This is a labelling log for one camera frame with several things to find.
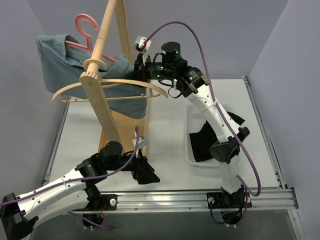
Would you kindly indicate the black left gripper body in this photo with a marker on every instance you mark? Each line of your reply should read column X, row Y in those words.
column 137, row 169

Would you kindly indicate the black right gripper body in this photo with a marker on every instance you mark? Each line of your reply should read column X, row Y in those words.
column 138, row 67

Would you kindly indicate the black skirt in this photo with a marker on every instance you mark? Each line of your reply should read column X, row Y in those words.
column 205, row 146

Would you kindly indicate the light blue denim shirt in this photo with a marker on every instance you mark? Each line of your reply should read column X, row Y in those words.
column 62, row 66

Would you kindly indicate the pink plastic hanger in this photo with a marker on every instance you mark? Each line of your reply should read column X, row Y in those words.
column 78, row 24

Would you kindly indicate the beige plastic hanger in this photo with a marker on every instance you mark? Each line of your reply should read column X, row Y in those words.
column 123, row 90

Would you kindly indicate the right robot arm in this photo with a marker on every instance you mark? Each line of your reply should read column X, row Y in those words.
column 221, row 137

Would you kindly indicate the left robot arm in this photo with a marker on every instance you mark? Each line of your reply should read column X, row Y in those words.
column 20, row 214

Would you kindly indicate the wooden clothes rack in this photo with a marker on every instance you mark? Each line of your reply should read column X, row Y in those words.
column 115, row 126

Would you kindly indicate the white perforated plastic basket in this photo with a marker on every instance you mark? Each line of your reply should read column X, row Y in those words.
column 193, row 123

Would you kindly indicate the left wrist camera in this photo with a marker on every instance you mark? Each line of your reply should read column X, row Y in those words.
column 138, row 144

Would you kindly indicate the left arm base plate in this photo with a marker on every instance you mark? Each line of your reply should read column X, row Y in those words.
column 96, row 209

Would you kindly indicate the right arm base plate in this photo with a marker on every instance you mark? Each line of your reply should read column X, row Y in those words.
column 228, row 209

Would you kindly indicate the aluminium right side rail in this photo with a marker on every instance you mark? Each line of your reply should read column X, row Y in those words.
column 267, row 140

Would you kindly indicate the aluminium rail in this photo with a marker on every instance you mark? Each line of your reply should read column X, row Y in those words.
column 196, row 201
column 267, row 140

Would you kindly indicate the aluminium front rail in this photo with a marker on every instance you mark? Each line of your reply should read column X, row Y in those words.
column 196, row 201

